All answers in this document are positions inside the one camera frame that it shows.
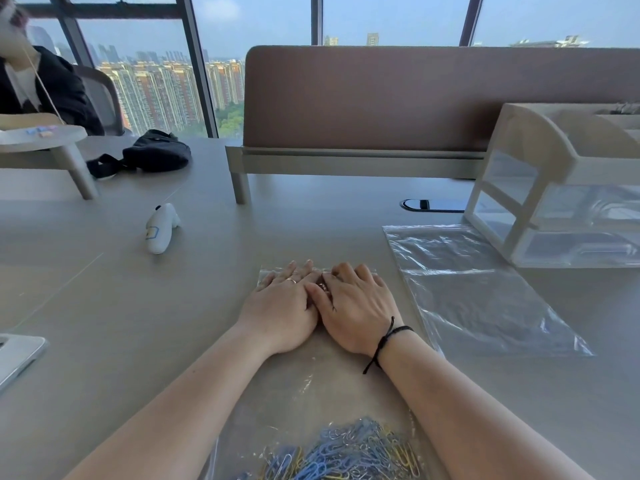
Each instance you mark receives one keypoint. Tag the person's left hand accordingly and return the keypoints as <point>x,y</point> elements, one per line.
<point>280,314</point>

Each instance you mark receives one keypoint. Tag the person's right hand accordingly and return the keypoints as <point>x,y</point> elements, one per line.
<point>357,314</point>

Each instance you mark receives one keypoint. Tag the person's right thumb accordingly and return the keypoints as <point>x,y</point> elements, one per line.
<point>319,298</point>

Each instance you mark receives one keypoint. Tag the person's left little finger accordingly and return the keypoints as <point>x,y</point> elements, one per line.
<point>265,283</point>

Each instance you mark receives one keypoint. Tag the person's left middle finger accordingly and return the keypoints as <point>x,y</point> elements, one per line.
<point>305,270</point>

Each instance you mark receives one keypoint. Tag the clear plastic zip bag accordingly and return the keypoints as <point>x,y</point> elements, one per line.
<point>320,389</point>

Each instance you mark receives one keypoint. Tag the person's left forearm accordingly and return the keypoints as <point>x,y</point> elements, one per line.
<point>185,414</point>

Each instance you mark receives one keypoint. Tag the person's right forearm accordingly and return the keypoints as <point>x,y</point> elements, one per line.
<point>465,414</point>

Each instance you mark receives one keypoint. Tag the white handheld controller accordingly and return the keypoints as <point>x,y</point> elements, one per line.
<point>161,229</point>

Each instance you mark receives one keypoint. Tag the pile of coloured paper clips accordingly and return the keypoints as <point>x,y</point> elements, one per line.
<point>345,452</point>

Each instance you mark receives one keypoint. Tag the empty clear plastic bag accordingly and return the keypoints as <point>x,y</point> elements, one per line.
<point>475,289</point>

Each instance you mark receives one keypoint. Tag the black fabric bag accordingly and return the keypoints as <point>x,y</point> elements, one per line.
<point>155,152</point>

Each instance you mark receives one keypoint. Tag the brown desk divider panel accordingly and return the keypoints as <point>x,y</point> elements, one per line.
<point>400,104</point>

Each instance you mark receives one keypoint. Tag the grey mesh office chair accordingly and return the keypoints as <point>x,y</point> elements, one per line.
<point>102,99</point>

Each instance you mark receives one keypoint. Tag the white desk riser stand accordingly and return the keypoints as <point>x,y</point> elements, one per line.
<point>60,144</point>

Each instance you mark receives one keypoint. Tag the silver laptop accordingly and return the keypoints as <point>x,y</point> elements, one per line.
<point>17,357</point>

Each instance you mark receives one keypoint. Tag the white clear drawer organizer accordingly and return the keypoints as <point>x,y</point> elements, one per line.
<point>560,194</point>

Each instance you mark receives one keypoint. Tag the small pastel clips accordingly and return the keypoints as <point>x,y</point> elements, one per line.
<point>42,131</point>

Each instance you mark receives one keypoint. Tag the dark window frame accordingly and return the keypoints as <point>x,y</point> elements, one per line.
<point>197,69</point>

